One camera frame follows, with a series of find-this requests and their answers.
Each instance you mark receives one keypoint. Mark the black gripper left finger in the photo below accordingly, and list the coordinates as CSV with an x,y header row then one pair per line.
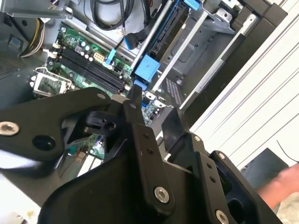
x,y
144,151

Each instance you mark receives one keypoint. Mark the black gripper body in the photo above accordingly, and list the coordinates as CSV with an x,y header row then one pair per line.
x,y
98,200

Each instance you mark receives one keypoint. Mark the hard disk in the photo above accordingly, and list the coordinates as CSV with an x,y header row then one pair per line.
x,y
147,67

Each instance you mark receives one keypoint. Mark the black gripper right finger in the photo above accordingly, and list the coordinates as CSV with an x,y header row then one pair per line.
x,y
205,177

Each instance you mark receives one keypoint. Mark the person's hand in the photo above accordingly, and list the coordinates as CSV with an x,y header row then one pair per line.
x,y
280,186

